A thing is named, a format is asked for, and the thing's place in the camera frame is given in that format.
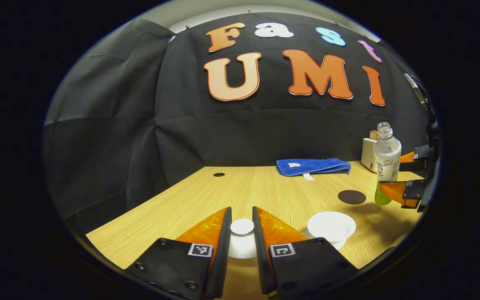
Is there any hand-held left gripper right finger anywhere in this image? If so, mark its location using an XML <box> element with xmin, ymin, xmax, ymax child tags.
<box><xmin>252</xmin><ymin>206</ymin><xmax>359</xmax><ymax>298</ymax></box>

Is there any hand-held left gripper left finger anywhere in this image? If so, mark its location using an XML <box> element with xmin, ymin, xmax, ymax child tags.
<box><xmin>125</xmin><ymin>207</ymin><xmax>232</xmax><ymax>300</ymax></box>

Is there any white teacup lid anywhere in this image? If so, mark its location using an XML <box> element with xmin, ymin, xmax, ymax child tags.
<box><xmin>228</xmin><ymin>219</ymin><xmax>257</xmax><ymax>259</ymax></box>

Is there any clear water bottle green label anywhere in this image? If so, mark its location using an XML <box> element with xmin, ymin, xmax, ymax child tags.
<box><xmin>373</xmin><ymin>122</ymin><xmax>402</xmax><ymax>206</ymax></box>

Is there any dark round coaster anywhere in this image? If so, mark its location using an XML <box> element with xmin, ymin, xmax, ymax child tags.
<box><xmin>338</xmin><ymin>190</ymin><xmax>367</xmax><ymax>205</ymax></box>

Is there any white teacup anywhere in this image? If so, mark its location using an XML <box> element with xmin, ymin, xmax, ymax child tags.
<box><xmin>307</xmin><ymin>211</ymin><xmax>356</xmax><ymax>242</ymax></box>

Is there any white toaster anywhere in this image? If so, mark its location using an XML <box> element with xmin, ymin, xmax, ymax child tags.
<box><xmin>361</xmin><ymin>136</ymin><xmax>380</xmax><ymax>173</ymax></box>

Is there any white saucer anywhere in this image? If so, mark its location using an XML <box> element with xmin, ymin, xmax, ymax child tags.
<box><xmin>302</xmin><ymin>229</ymin><xmax>349</xmax><ymax>251</ymax></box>

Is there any blue towel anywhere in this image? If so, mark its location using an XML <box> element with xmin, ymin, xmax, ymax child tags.
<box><xmin>276</xmin><ymin>158</ymin><xmax>351</xmax><ymax>181</ymax></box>

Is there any black backdrop cloth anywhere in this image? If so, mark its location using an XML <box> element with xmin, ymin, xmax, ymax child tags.
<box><xmin>42</xmin><ymin>12</ymin><xmax>436</xmax><ymax>234</ymax></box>

